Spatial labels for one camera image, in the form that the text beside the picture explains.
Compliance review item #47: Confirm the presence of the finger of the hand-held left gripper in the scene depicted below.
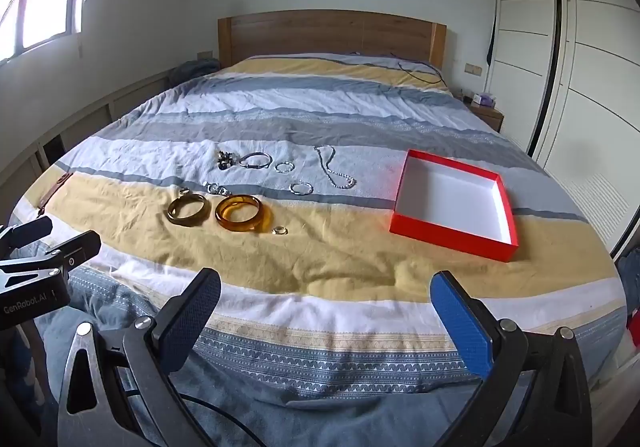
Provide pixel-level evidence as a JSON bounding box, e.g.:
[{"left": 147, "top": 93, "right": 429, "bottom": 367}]
[
  {"left": 0, "top": 216, "right": 53, "bottom": 253},
  {"left": 0, "top": 230, "right": 102, "bottom": 290}
]

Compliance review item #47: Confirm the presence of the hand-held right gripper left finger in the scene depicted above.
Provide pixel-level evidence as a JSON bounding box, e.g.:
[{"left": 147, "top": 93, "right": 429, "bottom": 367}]
[{"left": 56, "top": 268, "right": 222, "bottom": 447}]

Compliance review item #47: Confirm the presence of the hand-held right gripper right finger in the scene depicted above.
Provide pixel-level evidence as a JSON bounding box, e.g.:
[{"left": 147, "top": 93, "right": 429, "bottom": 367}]
[{"left": 430, "top": 270, "right": 593, "bottom": 447}]

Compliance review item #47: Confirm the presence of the brown bangle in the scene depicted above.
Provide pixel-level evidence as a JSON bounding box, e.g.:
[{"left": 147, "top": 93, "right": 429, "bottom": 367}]
[{"left": 167, "top": 193, "right": 210, "bottom": 228}]

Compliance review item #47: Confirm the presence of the amber bangle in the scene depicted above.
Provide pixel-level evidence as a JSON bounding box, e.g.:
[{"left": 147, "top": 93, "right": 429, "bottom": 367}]
[{"left": 215, "top": 194, "right": 274, "bottom": 234}]

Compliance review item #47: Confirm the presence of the red shallow box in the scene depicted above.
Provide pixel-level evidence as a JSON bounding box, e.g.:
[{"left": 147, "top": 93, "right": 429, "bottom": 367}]
[{"left": 389, "top": 149, "right": 519, "bottom": 263}]

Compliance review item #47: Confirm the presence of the silver bead necklace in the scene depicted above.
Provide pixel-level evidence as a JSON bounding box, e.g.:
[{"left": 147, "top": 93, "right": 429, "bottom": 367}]
[{"left": 314, "top": 145, "right": 357, "bottom": 189}]

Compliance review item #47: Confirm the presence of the striped bed blanket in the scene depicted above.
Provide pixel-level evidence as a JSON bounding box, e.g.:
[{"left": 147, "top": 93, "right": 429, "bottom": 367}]
[{"left": 10, "top": 52, "right": 628, "bottom": 447}]

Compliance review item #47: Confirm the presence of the plain silver bangle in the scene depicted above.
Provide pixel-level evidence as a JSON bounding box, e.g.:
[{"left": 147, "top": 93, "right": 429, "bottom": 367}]
[{"left": 239, "top": 152, "right": 274, "bottom": 170}]

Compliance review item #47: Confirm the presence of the wooden nightstand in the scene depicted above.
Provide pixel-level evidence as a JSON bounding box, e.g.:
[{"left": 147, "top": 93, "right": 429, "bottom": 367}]
[{"left": 467, "top": 104, "right": 505, "bottom": 132}]

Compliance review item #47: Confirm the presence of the dark cloth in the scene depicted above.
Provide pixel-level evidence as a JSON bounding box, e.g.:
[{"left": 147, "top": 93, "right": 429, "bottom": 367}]
[{"left": 167, "top": 59, "right": 221, "bottom": 88}]

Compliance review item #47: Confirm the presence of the white wardrobe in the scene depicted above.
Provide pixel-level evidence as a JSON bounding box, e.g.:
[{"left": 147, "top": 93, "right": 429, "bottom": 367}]
[{"left": 487, "top": 0, "right": 640, "bottom": 258}]

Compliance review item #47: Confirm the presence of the wooden headboard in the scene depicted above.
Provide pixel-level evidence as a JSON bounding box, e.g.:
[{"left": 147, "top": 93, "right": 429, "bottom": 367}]
[{"left": 217, "top": 9, "right": 447, "bottom": 72}]

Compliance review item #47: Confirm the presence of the brown leather strap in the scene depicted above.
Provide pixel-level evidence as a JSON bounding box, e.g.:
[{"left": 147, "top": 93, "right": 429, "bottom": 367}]
[{"left": 37, "top": 172, "right": 73, "bottom": 215}]

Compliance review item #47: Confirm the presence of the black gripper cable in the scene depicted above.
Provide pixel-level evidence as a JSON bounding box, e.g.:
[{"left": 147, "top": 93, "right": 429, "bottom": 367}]
[{"left": 177, "top": 392, "right": 263, "bottom": 447}]

